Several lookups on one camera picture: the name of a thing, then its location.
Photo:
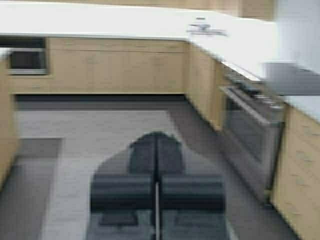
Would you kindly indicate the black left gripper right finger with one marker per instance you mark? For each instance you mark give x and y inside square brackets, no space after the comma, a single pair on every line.
[191,193]

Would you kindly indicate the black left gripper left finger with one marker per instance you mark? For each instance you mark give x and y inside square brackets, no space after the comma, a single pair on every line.
[122,195]

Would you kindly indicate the wine glass with red drink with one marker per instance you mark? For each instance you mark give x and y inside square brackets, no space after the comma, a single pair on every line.
[201,27]

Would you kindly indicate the stainless steel oven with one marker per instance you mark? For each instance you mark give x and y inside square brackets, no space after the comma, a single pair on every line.
[252,130]

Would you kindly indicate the built-in microwave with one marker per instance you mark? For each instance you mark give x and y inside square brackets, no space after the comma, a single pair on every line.
[28,55]

